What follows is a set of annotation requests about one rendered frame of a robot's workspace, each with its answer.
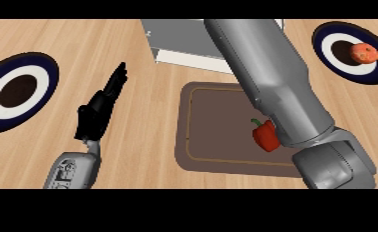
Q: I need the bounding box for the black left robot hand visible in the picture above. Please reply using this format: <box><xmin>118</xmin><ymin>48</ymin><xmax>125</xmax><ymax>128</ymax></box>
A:
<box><xmin>72</xmin><ymin>61</ymin><xmax>130</xmax><ymax>143</ymax></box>

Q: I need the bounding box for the brown tray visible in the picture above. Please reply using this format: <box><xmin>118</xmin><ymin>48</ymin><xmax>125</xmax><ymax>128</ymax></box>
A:
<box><xmin>174</xmin><ymin>81</ymin><xmax>304</xmax><ymax>179</ymax></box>

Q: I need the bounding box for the navy and white plate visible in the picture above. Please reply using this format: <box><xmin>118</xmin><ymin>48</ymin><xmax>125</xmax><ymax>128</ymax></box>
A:
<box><xmin>0</xmin><ymin>51</ymin><xmax>60</xmax><ymax>134</ymax></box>
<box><xmin>311</xmin><ymin>21</ymin><xmax>378</xmax><ymax>85</ymax></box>

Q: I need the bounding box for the grey and white box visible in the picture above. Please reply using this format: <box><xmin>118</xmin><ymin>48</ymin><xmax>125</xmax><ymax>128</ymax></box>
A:
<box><xmin>140</xmin><ymin>19</ymin><xmax>285</xmax><ymax>75</ymax></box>

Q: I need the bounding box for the red bell pepper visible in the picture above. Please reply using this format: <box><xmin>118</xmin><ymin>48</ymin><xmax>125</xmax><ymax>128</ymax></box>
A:
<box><xmin>249</xmin><ymin>118</ymin><xmax>282</xmax><ymax>153</ymax></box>

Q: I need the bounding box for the orange fruit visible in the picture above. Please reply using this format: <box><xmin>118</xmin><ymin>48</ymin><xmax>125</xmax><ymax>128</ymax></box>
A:
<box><xmin>348</xmin><ymin>42</ymin><xmax>378</xmax><ymax>65</ymax></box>

